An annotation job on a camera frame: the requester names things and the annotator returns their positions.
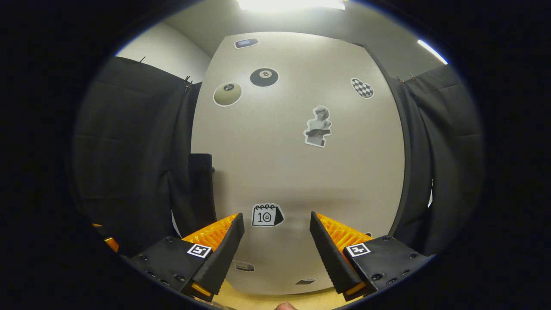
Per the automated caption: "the large ceiling light panel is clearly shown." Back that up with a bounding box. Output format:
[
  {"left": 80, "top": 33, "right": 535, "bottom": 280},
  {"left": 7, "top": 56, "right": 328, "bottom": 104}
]
[{"left": 236, "top": 0, "right": 346, "bottom": 11}]

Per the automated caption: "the grey cabinet door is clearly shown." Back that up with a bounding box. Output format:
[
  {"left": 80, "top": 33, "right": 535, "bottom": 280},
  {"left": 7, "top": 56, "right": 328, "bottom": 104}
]
[{"left": 189, "top": 31, "right": 406, "bottom": 295}]

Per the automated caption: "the small ceiling light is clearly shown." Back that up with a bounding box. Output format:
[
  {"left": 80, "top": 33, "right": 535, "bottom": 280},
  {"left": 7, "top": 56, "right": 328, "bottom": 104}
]
[{"left": 417, "top": 39, "right": 448, "bottom": 65}]

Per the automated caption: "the black cabinet door handle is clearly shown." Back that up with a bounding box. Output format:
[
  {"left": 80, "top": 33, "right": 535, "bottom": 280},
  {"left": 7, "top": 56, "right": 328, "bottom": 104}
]
[{"left": 188, "top": 153, "right": 217, "bottom": 226}]

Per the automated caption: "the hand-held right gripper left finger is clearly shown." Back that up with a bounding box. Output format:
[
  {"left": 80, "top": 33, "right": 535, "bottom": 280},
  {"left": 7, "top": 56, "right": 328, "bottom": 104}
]
[{"left": 128, "top": 212, "right": 245, "bottom": 302}]

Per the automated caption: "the black backdrop cloth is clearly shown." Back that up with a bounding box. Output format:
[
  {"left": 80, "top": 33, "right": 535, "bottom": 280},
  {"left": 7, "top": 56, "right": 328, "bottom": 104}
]
[{"left": 72, "top": 56, "right": 485, "bottom": 259}]

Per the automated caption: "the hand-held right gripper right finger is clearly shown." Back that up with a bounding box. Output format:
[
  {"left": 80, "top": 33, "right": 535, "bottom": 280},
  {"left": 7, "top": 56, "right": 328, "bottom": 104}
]
[{"left": 309, "top": 211, "right": 433, "bottom": 302}]

